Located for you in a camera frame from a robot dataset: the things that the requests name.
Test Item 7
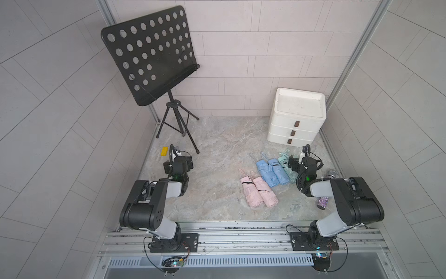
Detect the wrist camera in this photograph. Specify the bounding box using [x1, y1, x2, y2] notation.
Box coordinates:
[299, 144, 311, 164]
[168, 144, 182, 162]

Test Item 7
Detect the pink umbrella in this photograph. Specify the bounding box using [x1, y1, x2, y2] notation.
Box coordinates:
[239, 169, 263, 208]
[250, 171, 279, 208]

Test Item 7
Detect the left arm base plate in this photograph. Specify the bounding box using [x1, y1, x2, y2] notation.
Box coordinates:
[149, 233, 199, 253]

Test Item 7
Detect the circuit board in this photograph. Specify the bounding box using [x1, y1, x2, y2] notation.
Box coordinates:
[311, 253, 331, 273]
[161, 256, 185, 274]

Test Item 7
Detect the purple glitter bottle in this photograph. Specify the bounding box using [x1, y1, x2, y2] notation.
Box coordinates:
[316, 169, 340, 211]

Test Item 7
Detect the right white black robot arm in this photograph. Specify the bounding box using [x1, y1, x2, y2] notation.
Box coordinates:
[288, 156, 384, 245]

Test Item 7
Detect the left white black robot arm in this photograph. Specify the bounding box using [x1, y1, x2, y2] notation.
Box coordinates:
[119, 156, 193, 240]

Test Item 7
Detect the yellow small block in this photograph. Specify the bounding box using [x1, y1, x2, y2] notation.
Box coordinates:
[160, 146, 169, 157]

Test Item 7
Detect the green folded umbrella left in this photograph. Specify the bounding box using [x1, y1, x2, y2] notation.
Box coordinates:
[278, 149, 297, 183]

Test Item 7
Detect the right circuit board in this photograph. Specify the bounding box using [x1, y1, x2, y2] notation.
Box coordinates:
[311, 253, 331, 273]

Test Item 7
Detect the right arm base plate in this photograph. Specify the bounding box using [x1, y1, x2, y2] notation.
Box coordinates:
[289, 232, 339, 251]

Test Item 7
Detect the black perforated music stand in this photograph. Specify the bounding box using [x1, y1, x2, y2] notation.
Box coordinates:
[101, 5, 200, 136]

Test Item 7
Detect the blue folded umbrella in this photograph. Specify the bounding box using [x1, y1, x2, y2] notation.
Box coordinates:
[256, 160, 279, 188]
[268, 158, 290, 185]

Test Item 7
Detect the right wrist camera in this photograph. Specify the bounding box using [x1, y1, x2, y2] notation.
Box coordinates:
[299, 144, 311, 164]

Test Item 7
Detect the blue folded umbrella left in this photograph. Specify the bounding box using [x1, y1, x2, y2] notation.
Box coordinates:
[256, 160, 279, 188]

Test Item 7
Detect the aluminium mounting rail frame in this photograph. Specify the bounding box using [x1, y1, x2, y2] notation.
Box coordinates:
[87, 221, 403, 279]

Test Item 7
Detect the left circuit board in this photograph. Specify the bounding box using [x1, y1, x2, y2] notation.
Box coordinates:
[161, 256, 185, 274]

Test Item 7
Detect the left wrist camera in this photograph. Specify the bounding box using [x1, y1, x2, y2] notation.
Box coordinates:
[168, 144, 182, 162]

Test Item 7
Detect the blue folded umbrella right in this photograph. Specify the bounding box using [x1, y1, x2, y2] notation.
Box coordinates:
[268, 158, 290, 185]

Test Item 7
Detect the white three-drawer cabinet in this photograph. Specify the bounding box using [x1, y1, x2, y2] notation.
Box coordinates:
[267, 87, 326, 147]

